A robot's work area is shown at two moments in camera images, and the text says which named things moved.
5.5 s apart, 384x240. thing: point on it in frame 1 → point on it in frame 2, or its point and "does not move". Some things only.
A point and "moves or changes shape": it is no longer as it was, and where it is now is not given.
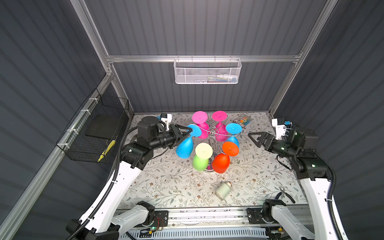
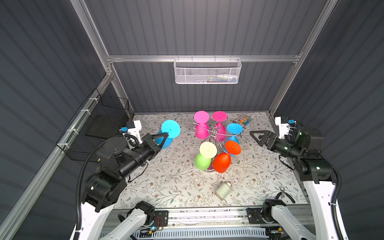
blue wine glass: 185,150 moves or changes shape
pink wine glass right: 221,134 does not move
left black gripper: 176,133 → 148,140
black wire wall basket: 91,135 does not move
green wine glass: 203,151 moves or changes shape
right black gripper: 263,135 does not move
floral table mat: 207,156 does not move
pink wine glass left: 200,118 does not move
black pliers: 283,192 does not move
